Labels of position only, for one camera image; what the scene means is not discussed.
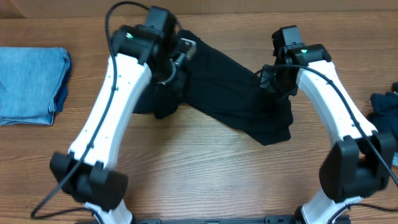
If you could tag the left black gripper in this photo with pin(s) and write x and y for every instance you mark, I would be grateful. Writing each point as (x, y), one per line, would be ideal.
(168, 98)

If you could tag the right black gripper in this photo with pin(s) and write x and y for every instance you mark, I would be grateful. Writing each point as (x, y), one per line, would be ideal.
(280, 90)

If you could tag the black garment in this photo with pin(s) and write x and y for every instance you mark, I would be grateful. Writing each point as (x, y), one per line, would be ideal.
(227, 91)

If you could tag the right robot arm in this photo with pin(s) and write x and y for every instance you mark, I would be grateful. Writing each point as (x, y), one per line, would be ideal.
(360, 160)

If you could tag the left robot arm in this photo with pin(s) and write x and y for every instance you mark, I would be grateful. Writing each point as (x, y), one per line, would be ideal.
(143, 55)

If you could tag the dark navy garment pile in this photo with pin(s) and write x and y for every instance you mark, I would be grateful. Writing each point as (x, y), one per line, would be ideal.
(384, 114)

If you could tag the light denim fabric piece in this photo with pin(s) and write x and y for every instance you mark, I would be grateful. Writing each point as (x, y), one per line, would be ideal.
(395, 159)

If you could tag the folded light blue jeans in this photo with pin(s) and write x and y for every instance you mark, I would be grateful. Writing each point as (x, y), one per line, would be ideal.
(33, 84)

